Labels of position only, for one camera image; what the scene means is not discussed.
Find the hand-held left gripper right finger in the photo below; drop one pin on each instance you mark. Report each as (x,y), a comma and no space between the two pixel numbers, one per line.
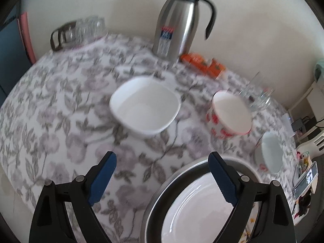
(224,179)

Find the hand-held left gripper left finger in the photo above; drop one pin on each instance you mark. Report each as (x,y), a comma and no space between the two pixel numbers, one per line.
(102,179)

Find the black rimmed white plate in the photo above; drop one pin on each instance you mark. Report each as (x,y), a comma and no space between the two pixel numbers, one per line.
(197,220)

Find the small white bowl red mark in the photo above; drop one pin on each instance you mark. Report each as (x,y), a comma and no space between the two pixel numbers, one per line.
(272,151)

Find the stainless steel basin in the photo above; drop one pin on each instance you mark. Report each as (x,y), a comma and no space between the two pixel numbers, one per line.
(157,207)

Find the strawberry print bowl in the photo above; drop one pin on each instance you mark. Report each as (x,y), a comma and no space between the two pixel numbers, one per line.
(232,111)

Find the white square bowl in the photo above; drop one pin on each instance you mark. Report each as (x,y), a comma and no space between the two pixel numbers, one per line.
(144,106)

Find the smartphone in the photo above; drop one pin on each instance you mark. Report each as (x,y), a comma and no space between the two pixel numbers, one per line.
(306,179)

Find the dark cloth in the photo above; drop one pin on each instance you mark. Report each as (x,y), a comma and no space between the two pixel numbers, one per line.
(303,202)

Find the grey floral tablecloth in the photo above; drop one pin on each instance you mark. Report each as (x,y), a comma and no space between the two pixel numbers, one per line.
(63,106)

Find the small colourful boxes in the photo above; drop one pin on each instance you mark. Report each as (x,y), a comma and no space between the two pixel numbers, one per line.
(305,159)

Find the clear glass mug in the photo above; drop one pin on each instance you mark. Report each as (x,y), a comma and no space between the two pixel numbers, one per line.
(260,100)

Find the black charger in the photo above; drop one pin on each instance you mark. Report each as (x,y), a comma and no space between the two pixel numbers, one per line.
(298,124)

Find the white wooden furniture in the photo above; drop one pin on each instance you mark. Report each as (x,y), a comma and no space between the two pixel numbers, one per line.
(312,144)

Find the clear tall glass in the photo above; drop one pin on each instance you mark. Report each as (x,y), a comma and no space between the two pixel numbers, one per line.
(253,81)

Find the orange snack packet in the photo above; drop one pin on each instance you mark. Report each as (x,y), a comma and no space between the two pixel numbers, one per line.
(195,60)
(216,68)

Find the pale green bag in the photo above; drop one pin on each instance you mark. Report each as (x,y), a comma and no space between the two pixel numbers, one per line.
(319,69)

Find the clear glass cup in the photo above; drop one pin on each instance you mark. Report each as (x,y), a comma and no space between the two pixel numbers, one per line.
(96,26)
(82,30)

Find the blue cabinet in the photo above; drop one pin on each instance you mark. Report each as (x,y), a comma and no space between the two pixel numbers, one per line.
(10,55)

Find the pink strip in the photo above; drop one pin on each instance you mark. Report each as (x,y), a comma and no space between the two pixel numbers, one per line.
(26,38)

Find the stainless steel thermos jug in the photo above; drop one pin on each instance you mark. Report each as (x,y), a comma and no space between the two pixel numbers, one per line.
(177,25)

